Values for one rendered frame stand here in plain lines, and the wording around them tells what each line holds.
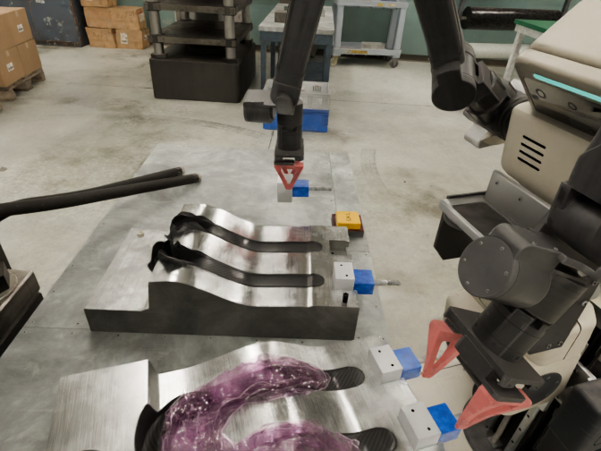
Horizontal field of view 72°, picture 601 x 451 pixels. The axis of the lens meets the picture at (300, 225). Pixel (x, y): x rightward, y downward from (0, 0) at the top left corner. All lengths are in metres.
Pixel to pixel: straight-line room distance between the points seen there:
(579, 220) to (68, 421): 0.62
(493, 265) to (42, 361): 0.75
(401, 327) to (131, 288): 1.40
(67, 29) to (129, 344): 6.91
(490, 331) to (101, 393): 0.50
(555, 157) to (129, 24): 6.85
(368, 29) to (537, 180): 6.42
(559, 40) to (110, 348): 0.87
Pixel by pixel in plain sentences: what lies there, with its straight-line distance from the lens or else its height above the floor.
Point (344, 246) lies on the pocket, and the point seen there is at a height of 0.87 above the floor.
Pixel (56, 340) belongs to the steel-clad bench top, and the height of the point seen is 0.80.
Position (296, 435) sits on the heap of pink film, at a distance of 0.58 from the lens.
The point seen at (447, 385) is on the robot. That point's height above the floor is 0.28.
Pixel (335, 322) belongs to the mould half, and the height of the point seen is 0.85.
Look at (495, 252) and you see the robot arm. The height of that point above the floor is 1.21.
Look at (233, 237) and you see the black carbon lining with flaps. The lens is 0.90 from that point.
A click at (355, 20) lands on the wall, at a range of 7.09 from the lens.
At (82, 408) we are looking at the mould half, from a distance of 0.66.
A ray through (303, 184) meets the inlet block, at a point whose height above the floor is 0.95.
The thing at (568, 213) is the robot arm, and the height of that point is 1.23.
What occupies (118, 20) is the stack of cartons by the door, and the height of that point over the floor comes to 0.39.
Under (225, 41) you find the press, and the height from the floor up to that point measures 0.61.
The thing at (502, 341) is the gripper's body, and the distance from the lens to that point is 0.48.
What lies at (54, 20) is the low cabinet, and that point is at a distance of 7.62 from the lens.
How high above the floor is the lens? 1.42
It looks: 34 degrees down
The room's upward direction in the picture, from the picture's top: 3 degrees clockwise
